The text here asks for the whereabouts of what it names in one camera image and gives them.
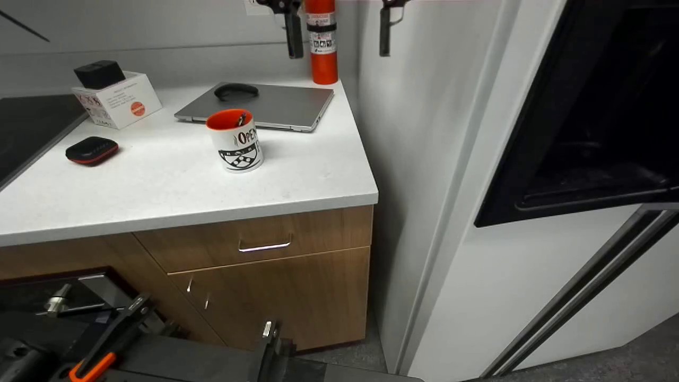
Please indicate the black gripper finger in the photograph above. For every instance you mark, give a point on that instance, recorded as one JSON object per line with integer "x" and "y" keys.
{"x": 384, "y": 33}
{"x": 293, "y": 34}

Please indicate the white mug orange inside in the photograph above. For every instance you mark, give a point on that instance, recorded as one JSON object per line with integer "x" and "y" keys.
{"x": 235, "y": 144}

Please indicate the red fire extinguisher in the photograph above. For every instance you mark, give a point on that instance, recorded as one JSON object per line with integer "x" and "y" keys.
{"x": 323, "y": 42}

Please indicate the grey closed laptop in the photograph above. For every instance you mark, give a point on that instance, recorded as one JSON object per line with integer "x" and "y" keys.
{"x": 283, "y": 107}

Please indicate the black computer mouse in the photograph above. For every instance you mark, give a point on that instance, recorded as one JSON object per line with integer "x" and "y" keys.
{"x": 235, "y": 91}

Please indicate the white tall cabinet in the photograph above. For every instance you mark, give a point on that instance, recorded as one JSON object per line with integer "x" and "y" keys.
{"x": 424, "y": 177}

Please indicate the white box orange print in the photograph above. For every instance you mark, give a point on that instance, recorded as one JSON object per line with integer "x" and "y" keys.
{"x": 120, "y": 103}

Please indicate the black cube device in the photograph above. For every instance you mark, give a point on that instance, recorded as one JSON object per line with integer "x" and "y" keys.
{"x": 98, "y": 73}

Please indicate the black round puck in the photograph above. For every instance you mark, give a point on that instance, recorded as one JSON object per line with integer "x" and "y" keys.
{"x": 92, "y": 152}

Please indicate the wooden base cabinet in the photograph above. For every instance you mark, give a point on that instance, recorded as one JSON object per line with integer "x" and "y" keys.
{"x": 297, "y": 283}

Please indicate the black induction cooktop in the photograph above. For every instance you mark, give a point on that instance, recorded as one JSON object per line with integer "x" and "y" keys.
{"x": 33, "y": 130}

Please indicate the black perforated robot table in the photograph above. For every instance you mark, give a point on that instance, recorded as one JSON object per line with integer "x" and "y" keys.
{"x": 191, "y": 357}

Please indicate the silver metal bolt rod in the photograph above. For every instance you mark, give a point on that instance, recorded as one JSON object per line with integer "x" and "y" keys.
{"x": 71, "y": 304}

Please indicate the black wall monitor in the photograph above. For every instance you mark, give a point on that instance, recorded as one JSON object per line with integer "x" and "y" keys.
{"x": 594, "y": 107}

